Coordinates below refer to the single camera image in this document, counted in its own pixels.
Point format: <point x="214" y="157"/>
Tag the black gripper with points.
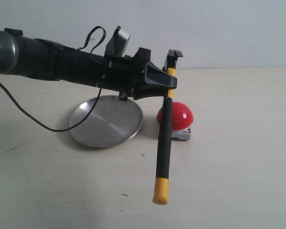
<point x="134" y="77"/>

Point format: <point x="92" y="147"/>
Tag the black and yellow claw hammer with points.
<point x="161" y="186"/>

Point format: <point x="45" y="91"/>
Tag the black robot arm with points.
<point x="45" y="60"/>

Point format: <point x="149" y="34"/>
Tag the red dome push button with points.
<point x="182" y="120"/>

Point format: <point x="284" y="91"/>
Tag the round stainless steel plate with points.
<point x="110" y="123"/>

